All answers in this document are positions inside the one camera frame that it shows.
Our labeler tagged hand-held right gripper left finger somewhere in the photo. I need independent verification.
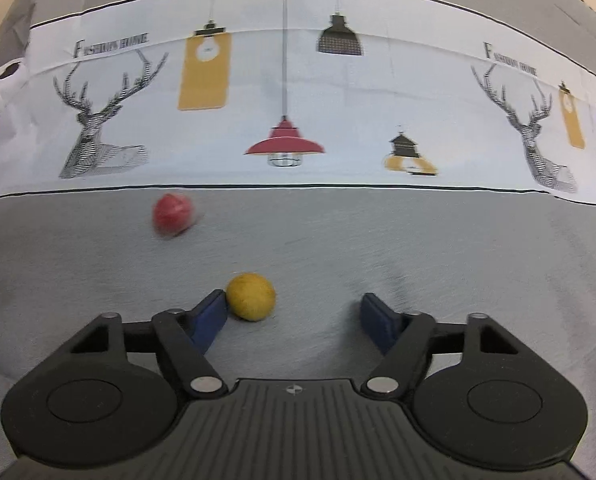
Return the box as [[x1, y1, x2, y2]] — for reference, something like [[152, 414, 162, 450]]
[[68, 289, 229, 401]]

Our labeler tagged printed grey tablecloth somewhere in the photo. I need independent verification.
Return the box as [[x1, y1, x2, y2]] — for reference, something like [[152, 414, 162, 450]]
[[0, 0, 596, 480]]

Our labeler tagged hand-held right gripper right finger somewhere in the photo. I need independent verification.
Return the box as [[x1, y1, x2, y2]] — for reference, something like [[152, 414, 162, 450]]
[[360, 292, 521, 398]]

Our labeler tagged red fruit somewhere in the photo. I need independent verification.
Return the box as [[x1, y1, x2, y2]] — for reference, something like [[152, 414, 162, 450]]
[[151, 192, 198, 238]]

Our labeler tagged small yellow fruit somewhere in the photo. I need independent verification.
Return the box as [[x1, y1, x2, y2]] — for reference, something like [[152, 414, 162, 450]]
[[226, 273, 277, 322]]

